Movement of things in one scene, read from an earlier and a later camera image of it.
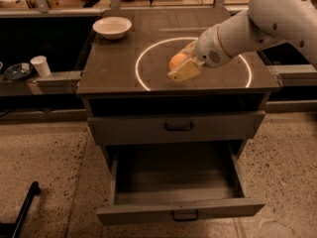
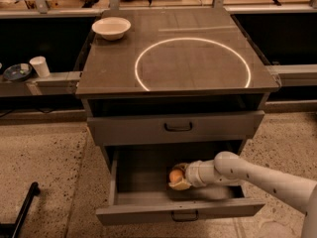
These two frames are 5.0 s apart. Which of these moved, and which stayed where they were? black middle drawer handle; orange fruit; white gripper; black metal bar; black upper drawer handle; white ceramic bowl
Moved: white gripper; orange fruit
Stayed: white ceramic bowl; black upper drawer handle; black middle drawer handle; black metal bar
